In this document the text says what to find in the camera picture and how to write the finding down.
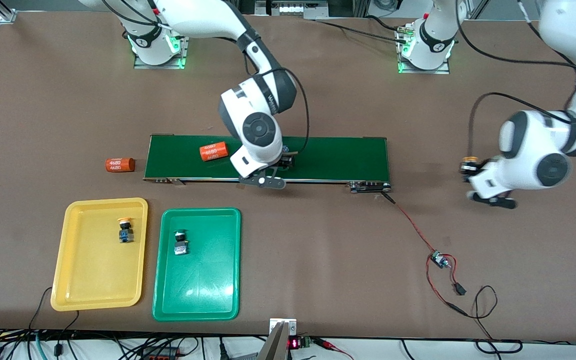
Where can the green conveyor belt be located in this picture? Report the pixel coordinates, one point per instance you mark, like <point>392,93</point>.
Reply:
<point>343,157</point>

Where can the metal equipment frame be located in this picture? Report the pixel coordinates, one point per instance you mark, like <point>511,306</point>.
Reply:
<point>293,9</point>

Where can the red clip lead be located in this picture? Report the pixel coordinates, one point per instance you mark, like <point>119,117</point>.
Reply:
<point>325,343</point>

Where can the orange cylinder white print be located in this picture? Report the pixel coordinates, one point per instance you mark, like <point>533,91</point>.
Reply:
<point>120,165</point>
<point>214,151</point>

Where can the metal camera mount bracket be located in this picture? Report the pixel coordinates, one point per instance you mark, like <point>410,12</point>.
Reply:
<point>278,345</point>

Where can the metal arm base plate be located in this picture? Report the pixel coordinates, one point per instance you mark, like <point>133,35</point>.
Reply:
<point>425,71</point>
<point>158,65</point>

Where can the yellow push button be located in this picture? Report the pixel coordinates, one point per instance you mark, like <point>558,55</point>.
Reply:
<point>469,164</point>
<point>126,232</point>

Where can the green plastic tray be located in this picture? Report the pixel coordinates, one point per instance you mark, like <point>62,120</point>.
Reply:
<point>198,285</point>

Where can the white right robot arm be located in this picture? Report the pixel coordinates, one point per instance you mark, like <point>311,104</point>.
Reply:
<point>255,127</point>

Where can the orange power strip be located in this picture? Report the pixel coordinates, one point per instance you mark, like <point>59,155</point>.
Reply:
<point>160,355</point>

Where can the small speed controller board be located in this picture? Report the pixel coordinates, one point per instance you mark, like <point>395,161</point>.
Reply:
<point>438,259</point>

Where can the aluminium corner bracket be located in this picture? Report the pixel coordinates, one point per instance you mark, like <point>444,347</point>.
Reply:
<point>7,15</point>

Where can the yellow plastic tray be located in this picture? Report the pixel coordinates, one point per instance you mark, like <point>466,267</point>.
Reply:
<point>93,270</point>

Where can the red digit display module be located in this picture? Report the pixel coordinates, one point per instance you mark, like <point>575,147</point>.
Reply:
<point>295,343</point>

